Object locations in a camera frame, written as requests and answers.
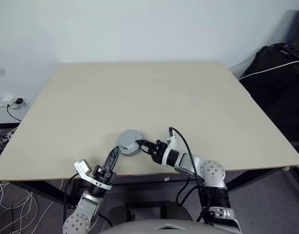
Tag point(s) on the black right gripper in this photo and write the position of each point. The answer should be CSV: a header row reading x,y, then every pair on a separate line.
x,y
158,154

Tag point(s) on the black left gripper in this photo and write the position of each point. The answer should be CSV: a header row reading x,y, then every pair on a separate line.
x,y
103,176

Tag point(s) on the motor cover with circuit board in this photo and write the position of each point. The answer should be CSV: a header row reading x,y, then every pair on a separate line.
x,y
128,137

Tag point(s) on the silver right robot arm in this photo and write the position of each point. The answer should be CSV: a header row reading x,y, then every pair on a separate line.
x,y
210,170

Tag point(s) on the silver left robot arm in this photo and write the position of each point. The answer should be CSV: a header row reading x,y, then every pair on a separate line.
x,y
86,202

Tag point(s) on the small white tag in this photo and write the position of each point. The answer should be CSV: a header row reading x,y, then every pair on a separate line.
x,y
166,179

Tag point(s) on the grey robot torso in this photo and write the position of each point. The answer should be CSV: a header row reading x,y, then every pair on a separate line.
x,y
139,228

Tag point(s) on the black power adapter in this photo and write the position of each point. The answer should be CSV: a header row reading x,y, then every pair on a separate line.
x,y
19,101

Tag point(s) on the black bag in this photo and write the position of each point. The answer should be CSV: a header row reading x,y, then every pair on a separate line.
x,y
273,102

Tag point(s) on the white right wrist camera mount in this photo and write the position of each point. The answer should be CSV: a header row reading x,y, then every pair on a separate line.
x,y
170,146

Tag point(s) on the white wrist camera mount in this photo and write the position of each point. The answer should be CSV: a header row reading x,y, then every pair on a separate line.
x,y
82,168
170,146

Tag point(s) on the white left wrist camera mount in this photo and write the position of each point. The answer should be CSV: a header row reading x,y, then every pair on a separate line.
x,y
82,168

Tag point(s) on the black metal table frame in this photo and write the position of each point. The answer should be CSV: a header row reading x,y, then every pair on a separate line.
x,y
42,192

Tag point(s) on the white wall socket strip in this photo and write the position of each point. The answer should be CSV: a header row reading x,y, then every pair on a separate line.
x,y
26,102

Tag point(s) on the white table corner bracket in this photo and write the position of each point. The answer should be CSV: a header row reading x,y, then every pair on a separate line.
x,y
286,168

